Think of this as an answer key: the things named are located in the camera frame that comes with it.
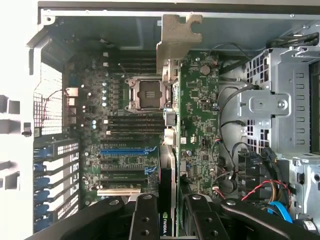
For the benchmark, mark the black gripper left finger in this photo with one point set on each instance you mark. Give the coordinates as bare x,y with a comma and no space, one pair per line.
145,220

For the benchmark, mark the perforated metal drive cage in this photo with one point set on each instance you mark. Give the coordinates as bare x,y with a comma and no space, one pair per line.
287,75

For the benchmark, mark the blue expansion slot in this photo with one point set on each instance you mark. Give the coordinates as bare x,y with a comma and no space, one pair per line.
122,151

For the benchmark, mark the metal disk bay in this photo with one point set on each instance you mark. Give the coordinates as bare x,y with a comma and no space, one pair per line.
307,175

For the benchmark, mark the green motherboard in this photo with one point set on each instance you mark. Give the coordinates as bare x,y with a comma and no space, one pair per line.
200,120

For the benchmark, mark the coin cell battery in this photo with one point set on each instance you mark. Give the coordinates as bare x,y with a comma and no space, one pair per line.
205,70

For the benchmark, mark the metal CPU socket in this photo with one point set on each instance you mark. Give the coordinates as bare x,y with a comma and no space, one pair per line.
147,95

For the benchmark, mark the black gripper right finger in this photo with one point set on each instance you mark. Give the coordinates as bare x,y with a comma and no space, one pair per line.
205,220

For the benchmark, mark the black open PC case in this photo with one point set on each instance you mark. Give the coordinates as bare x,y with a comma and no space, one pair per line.
225,32

